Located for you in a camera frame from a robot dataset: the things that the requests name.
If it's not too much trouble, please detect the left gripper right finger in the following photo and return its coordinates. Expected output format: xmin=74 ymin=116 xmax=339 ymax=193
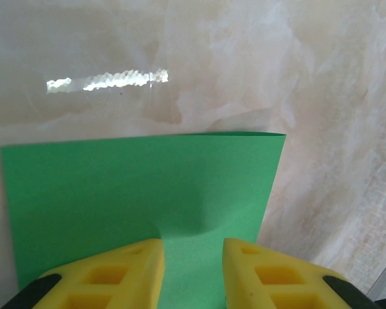
xmin=223 ymin=237 xmax=383 ymax=309

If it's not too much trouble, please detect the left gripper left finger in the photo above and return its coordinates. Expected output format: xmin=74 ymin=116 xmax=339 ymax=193
xmin=0 ymin=238 xmax=167 ymax=309

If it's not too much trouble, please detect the green paper sheet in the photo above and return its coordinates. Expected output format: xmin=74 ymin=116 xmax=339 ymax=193
xmin=0 ymin=132 xmax=287 ymax=309

